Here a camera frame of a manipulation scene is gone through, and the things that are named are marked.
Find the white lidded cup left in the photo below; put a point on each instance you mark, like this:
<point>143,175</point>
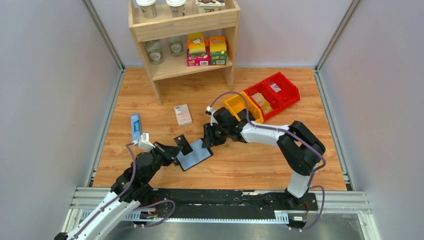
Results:
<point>148,8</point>

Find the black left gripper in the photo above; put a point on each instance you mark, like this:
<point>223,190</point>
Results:
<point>171,153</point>

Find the glass jar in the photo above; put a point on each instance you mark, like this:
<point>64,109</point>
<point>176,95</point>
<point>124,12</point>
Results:
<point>154,51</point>
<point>176,45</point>

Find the chocolate pudding tub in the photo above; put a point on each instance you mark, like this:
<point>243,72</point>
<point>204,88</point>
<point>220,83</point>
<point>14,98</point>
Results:
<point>207,6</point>

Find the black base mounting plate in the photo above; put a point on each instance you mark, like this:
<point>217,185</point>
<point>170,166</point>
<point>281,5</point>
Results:
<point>226,204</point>

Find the blue toothpaste box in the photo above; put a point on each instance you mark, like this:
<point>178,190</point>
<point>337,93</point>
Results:
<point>136,127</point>

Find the black leather card holder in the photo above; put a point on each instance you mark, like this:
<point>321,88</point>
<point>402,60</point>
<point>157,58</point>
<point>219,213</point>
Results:
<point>195,157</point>

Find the glass jar left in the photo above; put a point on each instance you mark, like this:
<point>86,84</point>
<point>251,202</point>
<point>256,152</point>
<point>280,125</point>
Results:
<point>154,51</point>

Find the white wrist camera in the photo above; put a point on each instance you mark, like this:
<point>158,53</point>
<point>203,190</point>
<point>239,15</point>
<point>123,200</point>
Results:
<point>144,142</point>
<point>210,112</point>

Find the white card in bin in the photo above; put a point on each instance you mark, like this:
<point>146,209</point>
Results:
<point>275,87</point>

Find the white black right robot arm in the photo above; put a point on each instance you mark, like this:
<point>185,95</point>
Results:
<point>299,146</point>

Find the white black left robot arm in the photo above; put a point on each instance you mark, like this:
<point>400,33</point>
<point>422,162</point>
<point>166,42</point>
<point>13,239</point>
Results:
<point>130,191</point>

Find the white lidded cup middle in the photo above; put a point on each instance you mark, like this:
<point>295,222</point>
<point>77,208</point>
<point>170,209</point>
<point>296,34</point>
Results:
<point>177,7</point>

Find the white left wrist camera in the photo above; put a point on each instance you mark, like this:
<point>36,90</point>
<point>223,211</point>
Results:
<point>144,142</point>

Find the red plastic bin middle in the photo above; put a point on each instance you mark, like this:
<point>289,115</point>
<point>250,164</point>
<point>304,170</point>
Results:
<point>266,99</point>

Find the pink white card box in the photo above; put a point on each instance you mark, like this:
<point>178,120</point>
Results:
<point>182,114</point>

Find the aluminium frame rail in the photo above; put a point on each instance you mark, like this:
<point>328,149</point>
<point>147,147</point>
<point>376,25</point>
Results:
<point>86,199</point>

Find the red plastic bin far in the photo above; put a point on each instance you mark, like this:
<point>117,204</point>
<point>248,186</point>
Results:
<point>289,94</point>

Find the white lidded cup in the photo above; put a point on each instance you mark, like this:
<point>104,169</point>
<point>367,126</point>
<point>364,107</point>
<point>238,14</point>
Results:
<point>177,7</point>
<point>148,8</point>

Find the red plastic bin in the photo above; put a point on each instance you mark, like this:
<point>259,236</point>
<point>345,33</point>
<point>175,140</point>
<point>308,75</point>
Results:
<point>266,99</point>
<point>289,94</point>

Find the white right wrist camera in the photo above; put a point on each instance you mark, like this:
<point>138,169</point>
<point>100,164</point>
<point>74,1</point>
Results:
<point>210,112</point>

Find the pink orange snack box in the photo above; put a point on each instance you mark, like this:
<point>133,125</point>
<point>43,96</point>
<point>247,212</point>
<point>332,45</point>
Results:
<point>198,52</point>

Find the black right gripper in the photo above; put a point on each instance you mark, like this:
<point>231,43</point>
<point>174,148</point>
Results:
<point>209,136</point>

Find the glass jar right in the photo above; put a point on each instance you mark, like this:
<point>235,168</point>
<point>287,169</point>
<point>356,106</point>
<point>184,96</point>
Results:
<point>176,45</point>

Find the tan card in bin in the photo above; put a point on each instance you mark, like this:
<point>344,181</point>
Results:
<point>262,102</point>

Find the yellow plastic bin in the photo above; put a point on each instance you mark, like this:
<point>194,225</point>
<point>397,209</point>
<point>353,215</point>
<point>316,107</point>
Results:
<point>236,104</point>

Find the green orange snack box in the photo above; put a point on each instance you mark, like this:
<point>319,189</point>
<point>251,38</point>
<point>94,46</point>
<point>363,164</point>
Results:
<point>218,50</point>

